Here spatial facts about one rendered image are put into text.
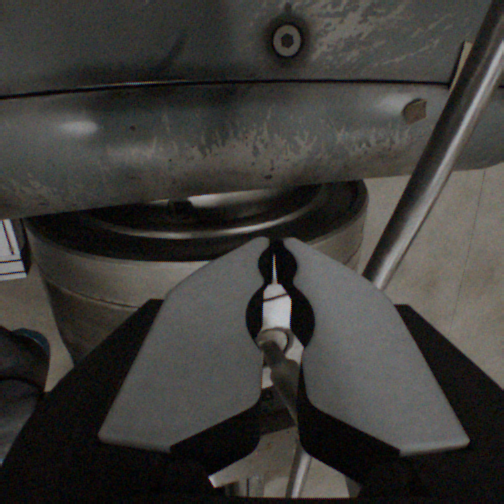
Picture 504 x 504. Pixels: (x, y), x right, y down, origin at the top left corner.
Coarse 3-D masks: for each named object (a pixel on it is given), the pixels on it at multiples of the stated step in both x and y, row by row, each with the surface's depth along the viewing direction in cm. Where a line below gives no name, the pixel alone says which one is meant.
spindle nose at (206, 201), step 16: (240, 192) 27; (256, 192) 27; (272, 192) 28; (288, 192) 29; (304, 192) 32; (112, 208) 28; (128, 208) 27; (144, 208) 27; (160, 208) 26; (176, 208) 27; (192, 208) 26; (208, 208) 27; (224, 208) 27; (240, 208) 27; (256, 208) 28; (272, 208) 29
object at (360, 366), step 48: (288, 240) 12; (288, 288) 12; (336, 288) 10; (336, 336) 8; (384, 336) 8; (336, 384) 7; (384, 384) 7; (432, 384) 7; (336, 432) 7; (384, 432) 6; (432, 432) 6
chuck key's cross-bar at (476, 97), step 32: (480, 32) 10; (480, 64) 10; (480, 96) 10; (448, 128) 11; (448, 160) 12; (416, 192) 13; (416, 224) 14; (384, 256) 15; (384, 288) 16; (288, 480) 26
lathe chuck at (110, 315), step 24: (48, 288) 29; (72, 312) 27; (96, 312) 26; (120, 312) 25; (264, 312) 26; (288, 312) 27; (72, 336) 29; (96, 336) 27; (288, 336) 28; (264, 384) 29
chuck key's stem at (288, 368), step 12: (264, 348) 27; (276, 348) 27; (276, 360) 26; (288, 360) 25; (276, 372) 25; (288, 372) 24; (276, 384) 24; (288, 384) 24; (288, 396) 23; (288, 408) 23
